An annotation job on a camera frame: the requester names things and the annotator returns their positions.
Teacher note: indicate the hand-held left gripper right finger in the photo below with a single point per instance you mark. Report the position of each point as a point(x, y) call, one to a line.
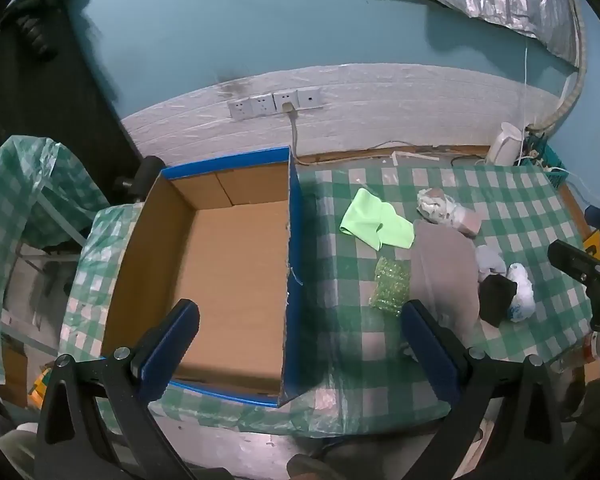
point(427, 345)

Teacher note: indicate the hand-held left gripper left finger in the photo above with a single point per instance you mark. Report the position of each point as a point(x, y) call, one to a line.
point(170, 345)

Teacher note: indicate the green bubble wrap sheet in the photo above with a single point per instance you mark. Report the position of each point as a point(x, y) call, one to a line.
point(391, 285)

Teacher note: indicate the grey fleece cloth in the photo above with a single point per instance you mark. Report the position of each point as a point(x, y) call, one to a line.
point(442, 275)

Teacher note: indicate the black sock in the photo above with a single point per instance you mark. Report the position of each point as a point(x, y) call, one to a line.
point(496, 300)

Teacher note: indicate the blue-edged cardboard box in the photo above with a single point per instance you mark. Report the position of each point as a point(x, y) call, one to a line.
point(230, 280)

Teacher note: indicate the white patterned cloth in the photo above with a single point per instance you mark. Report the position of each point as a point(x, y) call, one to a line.
point(434, 206)

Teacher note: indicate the pink brown soft pouch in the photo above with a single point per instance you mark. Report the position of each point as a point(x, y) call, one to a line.
point(467, 221)

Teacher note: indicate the white blue crumpled bag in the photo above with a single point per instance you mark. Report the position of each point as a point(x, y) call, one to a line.
point(522, 290)

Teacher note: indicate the teal plastic basket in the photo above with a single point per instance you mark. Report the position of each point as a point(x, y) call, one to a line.
point(552, 165)

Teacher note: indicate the pale blue sock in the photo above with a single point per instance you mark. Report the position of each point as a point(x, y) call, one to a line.
point(490, 260)

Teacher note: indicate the green checkered tablecloth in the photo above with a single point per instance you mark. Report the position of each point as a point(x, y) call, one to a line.
point(340, 360)

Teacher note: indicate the white electric kettle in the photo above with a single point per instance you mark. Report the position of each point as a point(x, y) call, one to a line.
point(504, 144)

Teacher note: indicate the orange yellow packet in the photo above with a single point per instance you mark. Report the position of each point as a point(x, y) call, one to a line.
point(39, 385)

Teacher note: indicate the light green cloth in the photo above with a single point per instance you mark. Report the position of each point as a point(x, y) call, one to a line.
point(370, 220)

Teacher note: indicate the black cylinder roll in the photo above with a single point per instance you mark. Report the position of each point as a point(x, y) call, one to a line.
point(142, 180)

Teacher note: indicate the white plastic strip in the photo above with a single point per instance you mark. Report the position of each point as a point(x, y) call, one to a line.
point(415, 156)

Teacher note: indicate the white fabric item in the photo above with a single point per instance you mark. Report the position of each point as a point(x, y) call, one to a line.
point(12, 452)

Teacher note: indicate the green checkered plastic cover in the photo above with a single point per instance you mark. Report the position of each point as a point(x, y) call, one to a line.
point(10, 195)

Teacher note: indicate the dark hanging cloth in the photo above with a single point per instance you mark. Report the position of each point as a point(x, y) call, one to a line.
point(45, 85)

